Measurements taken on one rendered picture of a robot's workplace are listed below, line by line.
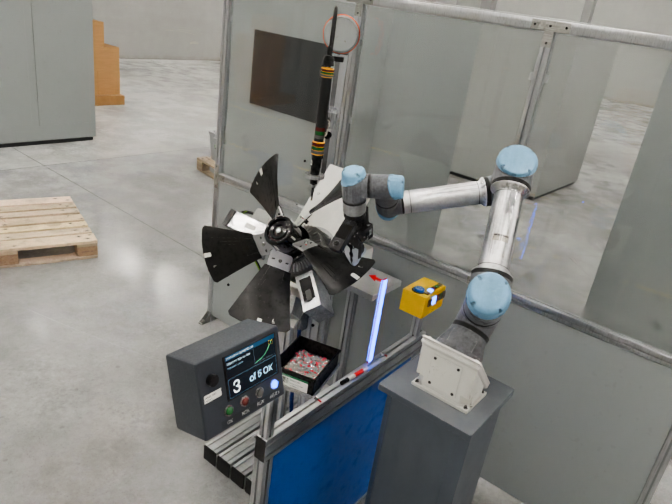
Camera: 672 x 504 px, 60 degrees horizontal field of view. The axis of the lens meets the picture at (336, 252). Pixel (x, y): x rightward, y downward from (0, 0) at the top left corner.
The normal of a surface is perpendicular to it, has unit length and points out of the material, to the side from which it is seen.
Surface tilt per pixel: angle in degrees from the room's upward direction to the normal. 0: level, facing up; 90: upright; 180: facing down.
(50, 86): 90
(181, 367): 90
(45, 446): 0
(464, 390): 90
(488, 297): 55
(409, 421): 90
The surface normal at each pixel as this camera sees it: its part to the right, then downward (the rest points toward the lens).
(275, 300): 0.31, -0.29
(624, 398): -0.62, 0.24
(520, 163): -0.07, -0.48
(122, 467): 0.14, -0.91
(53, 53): 0.75, 0.36
